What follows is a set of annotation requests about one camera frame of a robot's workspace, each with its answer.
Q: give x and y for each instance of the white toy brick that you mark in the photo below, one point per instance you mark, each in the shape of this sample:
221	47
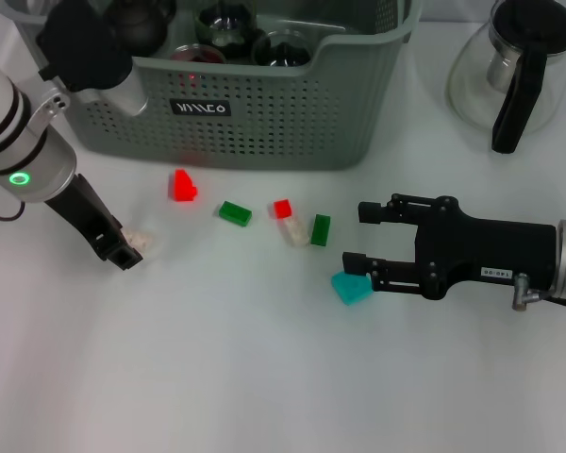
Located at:
297	232
140	238

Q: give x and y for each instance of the green toy brick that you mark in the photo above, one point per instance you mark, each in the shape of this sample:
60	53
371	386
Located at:
236	213
321	229

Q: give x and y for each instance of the dark clay teapot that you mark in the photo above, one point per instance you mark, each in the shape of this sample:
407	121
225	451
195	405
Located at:
141	23

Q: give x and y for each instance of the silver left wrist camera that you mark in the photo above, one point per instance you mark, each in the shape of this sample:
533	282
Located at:
89	52

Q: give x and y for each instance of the glass teacup black sleeve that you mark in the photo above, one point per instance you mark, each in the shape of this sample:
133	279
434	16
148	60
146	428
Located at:
283	52
181	53
226	23

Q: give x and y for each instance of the grey perforated storage bin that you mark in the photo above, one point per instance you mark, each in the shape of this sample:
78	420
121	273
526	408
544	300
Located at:
264	132

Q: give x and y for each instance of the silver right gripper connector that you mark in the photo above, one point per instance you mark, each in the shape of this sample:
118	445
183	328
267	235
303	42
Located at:
520	292

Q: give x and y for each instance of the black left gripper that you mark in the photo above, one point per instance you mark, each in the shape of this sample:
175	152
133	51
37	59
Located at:
82	212

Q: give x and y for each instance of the red sloped toy brick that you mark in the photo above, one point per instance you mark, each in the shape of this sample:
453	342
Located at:
184	186

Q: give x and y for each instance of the teal flat toy brick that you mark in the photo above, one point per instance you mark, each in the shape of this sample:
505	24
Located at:
350	292

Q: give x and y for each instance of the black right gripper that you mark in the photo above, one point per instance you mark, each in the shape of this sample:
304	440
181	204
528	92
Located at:
486	247

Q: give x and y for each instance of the small red toy brick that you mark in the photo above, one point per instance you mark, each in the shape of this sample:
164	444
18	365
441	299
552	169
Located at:
283	209

